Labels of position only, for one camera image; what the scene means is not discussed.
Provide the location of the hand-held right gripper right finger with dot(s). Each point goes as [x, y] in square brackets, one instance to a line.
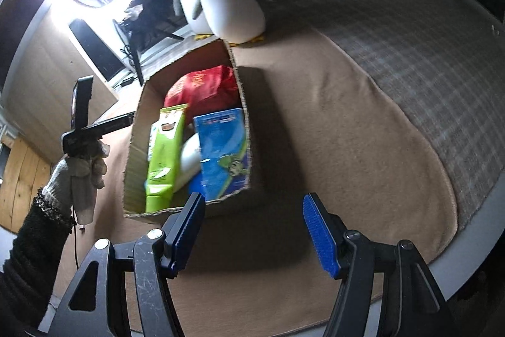
[321, 238]

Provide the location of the green tube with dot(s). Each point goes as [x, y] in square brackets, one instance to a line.
[163, 163]

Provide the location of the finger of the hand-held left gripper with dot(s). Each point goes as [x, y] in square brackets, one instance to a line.
[83, 104]
[114, 122]

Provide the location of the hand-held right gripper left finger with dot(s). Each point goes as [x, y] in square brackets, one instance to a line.
[185, 234]

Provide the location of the blue cartoon box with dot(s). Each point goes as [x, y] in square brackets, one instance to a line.
[219, 147]

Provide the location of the blue round container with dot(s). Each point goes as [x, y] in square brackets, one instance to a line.
[194, 187]

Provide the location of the white desk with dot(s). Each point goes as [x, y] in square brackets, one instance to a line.
[158, 48]

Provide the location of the person's left hand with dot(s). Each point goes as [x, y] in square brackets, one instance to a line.
[79, 179]

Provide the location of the cardboard box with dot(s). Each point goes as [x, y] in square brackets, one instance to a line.
[185, 56]

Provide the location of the white bed base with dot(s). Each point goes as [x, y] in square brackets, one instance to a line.
[477, 222]

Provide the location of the black monitor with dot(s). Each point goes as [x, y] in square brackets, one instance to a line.
[96, 50]

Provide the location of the red printed bag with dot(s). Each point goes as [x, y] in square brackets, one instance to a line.
[205, 88]

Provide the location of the plaid bed sheet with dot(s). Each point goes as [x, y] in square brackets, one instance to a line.
[414, 56]

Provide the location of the black light stand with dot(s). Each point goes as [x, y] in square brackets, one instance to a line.
[136, 64]

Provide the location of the pale plastic bottle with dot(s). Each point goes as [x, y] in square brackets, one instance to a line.
[191, 159]

